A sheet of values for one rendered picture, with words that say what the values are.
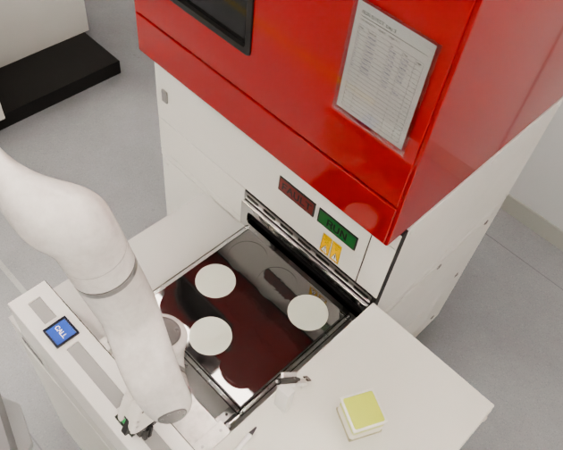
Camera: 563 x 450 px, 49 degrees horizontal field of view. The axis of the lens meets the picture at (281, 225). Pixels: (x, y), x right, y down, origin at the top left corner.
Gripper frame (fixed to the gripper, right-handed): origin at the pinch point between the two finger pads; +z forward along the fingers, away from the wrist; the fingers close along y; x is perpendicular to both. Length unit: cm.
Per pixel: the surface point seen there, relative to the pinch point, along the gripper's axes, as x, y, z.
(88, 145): -162, -99, 80
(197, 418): 2.1, -13.5, 8.6
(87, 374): -18.1, 0.5, 3.4
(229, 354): -3.7, -27.2, 3.7
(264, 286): -11.6, -45.8, -0.3
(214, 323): -12.1, -29.9, 3.1
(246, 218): -31, -58, -1
